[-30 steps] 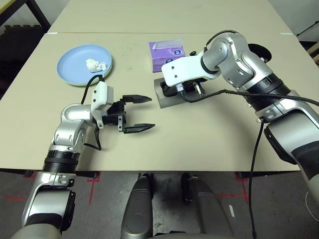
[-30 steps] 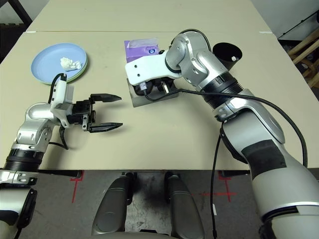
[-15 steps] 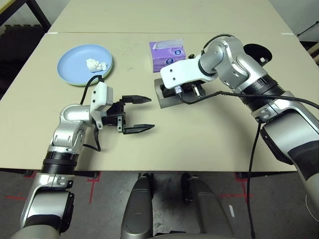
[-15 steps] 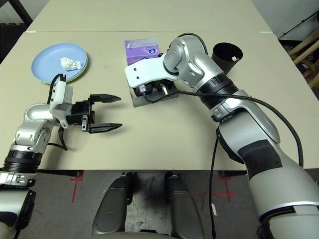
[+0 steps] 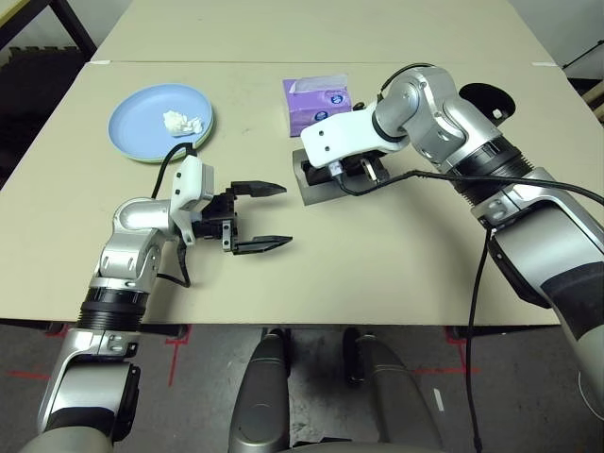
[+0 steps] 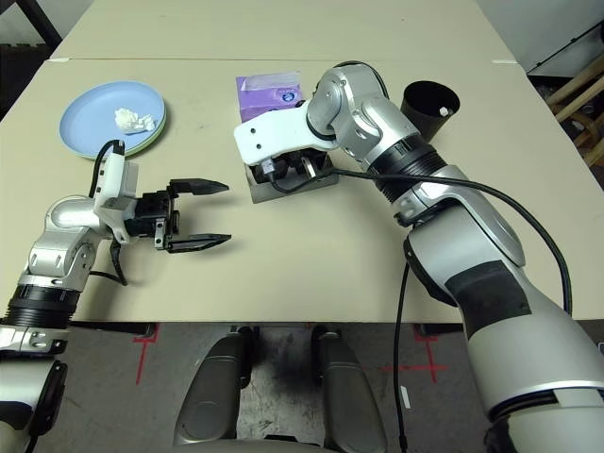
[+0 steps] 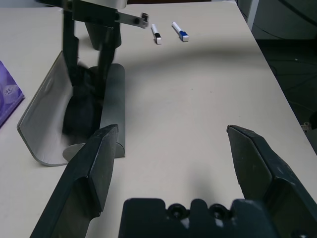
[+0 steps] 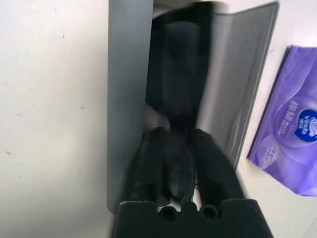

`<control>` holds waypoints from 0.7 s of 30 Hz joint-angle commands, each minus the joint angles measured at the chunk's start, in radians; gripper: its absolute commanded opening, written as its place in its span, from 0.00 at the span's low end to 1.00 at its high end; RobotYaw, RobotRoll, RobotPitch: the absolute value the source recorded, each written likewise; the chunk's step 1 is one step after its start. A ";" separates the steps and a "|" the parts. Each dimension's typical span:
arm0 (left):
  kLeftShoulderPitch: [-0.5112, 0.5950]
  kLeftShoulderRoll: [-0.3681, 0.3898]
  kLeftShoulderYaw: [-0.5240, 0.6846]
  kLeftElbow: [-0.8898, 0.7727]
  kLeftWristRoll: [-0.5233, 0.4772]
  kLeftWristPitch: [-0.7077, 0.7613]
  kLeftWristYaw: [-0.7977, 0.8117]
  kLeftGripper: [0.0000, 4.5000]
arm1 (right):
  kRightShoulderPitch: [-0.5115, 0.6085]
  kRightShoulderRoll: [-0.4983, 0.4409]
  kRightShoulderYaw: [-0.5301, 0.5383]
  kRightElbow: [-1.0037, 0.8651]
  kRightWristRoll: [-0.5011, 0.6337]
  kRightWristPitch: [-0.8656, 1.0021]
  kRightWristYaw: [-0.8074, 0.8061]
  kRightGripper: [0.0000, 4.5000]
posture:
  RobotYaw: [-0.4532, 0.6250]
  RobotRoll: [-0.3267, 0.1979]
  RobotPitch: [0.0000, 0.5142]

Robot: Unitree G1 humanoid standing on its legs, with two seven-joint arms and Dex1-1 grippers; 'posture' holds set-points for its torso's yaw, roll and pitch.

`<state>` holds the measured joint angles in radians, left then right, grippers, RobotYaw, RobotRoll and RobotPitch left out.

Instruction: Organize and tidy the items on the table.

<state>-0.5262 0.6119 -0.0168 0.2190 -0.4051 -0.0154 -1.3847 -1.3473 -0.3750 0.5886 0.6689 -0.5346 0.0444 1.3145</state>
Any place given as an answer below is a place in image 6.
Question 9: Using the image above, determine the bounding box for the grey left robot leg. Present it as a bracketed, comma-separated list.
[173, 325, 259, 447]

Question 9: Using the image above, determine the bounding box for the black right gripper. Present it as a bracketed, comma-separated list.
[276, 149, 331, 180]

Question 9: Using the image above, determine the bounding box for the white tissue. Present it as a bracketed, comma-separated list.
[114, 108, 157, 137]

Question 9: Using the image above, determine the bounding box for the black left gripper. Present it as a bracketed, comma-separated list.
[126, 178, 233, 254]

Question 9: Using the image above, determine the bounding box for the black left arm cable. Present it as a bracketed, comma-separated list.
[89, 140, 128, 287]

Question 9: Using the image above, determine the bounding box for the wooden stool frame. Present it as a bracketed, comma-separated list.
[549, 59, 604, 166]

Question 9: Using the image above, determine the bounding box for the black plastic cup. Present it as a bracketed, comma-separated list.
[400, 80, 461, 143]

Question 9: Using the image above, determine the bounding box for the blue plastic plate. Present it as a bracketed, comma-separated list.
[59, 81, 168, 159]

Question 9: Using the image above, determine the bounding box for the purple tissue box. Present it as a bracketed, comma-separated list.
[235, 70, 306, 126]

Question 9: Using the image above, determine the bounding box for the red floor tape corner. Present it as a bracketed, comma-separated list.
[134, 325, 159, 383]

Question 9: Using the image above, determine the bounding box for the red floor tape cross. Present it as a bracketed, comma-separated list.
[379, 325, 449, 378]

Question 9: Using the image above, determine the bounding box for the grey robot leg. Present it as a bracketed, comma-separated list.
[311, 325, 386, 453]
[173, 325, 259, 447]

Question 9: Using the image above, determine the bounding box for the grey right robot leg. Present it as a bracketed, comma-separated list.
[311, 325, 386, 453]

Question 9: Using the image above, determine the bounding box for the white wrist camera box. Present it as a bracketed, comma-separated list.
[92, 150, 141, 244]
[234, 99, 339, 165]

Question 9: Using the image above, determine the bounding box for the grey glasses case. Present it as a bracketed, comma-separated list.
[244, 155, 340, 205]

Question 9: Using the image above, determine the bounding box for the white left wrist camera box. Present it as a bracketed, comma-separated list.
[92, 150, 141, 244]

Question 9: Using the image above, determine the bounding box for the black foam floor mat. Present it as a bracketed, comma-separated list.
[0, 42, 51, 119]

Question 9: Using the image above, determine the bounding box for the thin black stand rod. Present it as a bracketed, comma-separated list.
[528, 23, 604, 72]

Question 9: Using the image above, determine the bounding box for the black-framed side desk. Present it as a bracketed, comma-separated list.
[23, 0, 62, 43]

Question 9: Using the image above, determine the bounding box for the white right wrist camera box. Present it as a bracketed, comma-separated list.
[234, 99, 339, 165]

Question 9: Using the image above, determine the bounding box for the green plastic plate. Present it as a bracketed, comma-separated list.
[79, 110, 170, 161]

